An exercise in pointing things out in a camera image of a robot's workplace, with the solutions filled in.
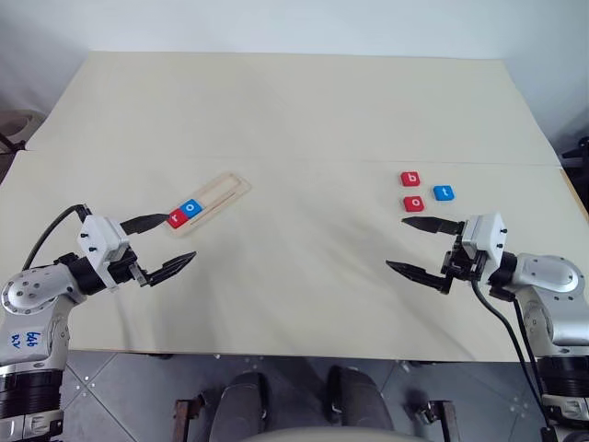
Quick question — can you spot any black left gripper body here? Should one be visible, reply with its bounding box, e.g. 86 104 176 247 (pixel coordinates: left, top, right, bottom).
108 246 151 289

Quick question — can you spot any red tile letter r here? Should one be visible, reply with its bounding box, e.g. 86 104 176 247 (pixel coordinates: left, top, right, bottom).
167 207 190 230

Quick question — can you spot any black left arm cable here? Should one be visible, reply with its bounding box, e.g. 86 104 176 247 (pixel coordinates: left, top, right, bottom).
21 204 92 272

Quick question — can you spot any beige rounded robot body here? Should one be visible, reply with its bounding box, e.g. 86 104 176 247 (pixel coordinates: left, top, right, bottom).
191 425 406 442

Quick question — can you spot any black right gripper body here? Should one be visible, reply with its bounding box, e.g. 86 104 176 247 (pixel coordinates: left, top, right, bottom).
440 234 488 296

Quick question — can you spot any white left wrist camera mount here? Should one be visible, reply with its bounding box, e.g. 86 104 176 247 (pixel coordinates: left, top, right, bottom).
78 215 132 290

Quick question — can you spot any wooden letter tray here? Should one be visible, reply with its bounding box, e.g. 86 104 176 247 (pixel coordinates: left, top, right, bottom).
165 172 252 239

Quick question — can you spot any rusty metal table foot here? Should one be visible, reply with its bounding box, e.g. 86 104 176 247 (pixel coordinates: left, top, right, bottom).
174 398 206 442
404 400 456 442

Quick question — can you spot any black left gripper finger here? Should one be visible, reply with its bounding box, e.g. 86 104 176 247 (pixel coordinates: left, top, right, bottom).
139 250 198 289
120 213 169 236

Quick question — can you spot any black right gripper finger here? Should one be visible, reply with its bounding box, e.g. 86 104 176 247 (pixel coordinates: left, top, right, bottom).
385 260 455 296
400 215 467 236

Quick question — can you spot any beige tape roll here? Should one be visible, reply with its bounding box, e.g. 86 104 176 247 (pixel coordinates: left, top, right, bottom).
0 109 42 148

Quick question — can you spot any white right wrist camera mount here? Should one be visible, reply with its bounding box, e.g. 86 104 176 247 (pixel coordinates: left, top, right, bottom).
461 211 509 277

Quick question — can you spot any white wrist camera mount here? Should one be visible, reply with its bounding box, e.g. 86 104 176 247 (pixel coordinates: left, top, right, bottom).
461 211 509 277
78 215 132 290

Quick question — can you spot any black stand beside table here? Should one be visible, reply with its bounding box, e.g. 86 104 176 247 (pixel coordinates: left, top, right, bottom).
559 133 589 171

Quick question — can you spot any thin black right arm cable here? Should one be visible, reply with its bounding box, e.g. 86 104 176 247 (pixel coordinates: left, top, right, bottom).
514 298 549 397

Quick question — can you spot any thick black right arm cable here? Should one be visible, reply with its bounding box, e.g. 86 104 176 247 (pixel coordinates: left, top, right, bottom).
469 278 560 442

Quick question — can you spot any dark rounded shape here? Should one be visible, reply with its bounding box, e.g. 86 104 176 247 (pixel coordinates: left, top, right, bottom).
325 366 395 432
219 371 271 436

